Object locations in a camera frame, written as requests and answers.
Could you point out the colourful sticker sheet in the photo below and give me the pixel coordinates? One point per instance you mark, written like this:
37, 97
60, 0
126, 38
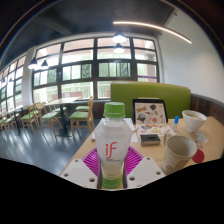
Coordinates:
155, 129

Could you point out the green-capped clear drink bottle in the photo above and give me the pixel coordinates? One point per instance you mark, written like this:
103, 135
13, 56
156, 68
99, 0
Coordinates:
113, 140

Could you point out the group of green-seated wooden chairs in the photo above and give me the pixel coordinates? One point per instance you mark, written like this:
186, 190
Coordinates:
50, 116

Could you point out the white bowl of noodles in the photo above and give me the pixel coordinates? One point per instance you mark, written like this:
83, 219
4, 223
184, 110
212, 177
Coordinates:
194, 122

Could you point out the group of dark pendant lamps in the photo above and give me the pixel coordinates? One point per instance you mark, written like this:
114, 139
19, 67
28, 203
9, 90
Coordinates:
119, 37

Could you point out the flat round red coaster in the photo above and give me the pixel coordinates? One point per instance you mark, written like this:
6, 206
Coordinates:
198, 156

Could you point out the white patterned paper cup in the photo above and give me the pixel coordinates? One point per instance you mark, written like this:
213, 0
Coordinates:
178, 153

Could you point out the small blue-capped bottle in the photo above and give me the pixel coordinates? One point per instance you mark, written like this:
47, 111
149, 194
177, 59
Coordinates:
175, 122

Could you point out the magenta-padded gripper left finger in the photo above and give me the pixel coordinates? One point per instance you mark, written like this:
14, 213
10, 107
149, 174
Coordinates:
78, 171

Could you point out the green upholstered bench backrest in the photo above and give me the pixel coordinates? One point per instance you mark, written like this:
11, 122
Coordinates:
150, 90

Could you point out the small black box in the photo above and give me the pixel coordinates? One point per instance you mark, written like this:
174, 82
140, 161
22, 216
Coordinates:
150, 139

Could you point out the long curved ceiling light strip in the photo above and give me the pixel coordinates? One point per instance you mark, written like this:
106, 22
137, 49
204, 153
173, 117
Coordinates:
153, 26

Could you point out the small white receipt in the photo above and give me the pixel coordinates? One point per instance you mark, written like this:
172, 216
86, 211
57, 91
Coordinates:
202, 137

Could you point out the wooden dining table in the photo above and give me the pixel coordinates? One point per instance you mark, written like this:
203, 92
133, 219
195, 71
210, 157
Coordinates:
61, 101

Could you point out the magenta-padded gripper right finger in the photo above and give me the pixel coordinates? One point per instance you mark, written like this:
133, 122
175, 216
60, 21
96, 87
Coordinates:
145, 170

